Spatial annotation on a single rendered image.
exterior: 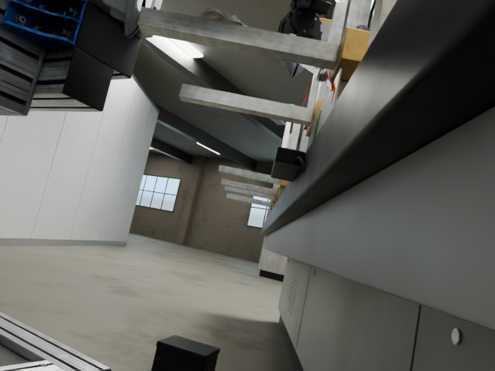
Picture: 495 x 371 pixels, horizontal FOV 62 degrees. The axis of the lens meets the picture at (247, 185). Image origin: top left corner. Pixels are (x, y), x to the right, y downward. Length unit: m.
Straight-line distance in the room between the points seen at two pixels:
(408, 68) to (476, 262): 0.09
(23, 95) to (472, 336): 0.82
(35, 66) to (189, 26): 0.34
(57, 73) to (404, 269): 0.71
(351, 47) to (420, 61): 0.44
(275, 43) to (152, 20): 0.19
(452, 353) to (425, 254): 0.42
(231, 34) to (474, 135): 0.50
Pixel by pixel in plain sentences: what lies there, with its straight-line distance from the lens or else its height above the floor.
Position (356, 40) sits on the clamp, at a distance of 0.65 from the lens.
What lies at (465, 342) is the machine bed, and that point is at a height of 0.47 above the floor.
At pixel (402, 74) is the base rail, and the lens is 0.23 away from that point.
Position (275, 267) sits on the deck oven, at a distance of 7.58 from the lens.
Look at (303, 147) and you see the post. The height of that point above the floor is 0.83.
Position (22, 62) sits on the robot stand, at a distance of 0.88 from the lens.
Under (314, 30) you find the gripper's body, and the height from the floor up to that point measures 1.02.
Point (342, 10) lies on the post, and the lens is 1.05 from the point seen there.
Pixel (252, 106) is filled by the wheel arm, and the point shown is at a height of 0.82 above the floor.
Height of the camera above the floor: 0.53
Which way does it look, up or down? 8 degrees up
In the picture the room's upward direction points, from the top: 12 degrees clockwise
